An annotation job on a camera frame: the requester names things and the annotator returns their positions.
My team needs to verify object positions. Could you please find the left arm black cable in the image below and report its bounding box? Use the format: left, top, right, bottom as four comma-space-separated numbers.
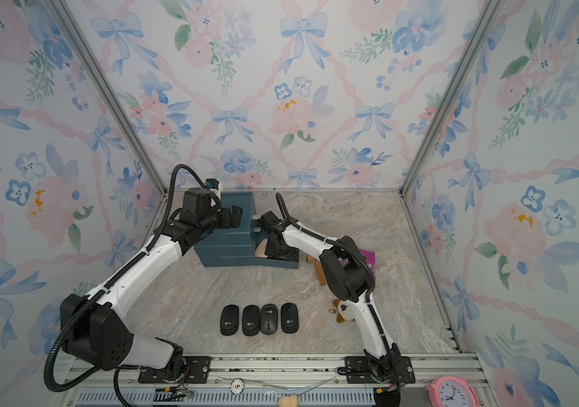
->
43, 163, 219, 393

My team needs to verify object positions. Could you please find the pink alarm clock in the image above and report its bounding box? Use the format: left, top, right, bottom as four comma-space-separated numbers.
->
426, 376, 479, 407

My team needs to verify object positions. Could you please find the teal drawer cabinet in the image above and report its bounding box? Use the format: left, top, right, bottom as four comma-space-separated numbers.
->
194, 192, 260, 267

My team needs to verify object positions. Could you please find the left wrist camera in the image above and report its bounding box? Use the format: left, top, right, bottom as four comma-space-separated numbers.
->
182, 179, 223, 217

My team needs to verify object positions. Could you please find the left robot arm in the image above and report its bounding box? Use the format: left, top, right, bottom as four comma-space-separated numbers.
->
46, 206, 243, 389

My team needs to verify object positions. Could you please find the black computer mouse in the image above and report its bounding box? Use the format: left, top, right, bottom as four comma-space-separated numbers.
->
241, 305, 260, 337
280, 303, 300, 334
220, 305, 239, 336
260, 304, 278, 335

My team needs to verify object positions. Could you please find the brown plush dog toy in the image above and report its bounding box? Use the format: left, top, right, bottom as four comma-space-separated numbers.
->
328, 298, 355, 323

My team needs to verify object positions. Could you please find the pink computer mouse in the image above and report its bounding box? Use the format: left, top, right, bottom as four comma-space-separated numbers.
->
255, 239, 268, 259

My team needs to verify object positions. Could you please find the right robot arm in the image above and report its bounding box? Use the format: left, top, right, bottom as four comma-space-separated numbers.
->
260, 211, 402, 384

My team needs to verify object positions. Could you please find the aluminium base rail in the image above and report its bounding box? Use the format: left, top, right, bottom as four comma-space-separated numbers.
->
59, 352, 494, 407

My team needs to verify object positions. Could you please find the purple snack bag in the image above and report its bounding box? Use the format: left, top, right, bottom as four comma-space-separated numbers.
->
360, 249, 377, 271

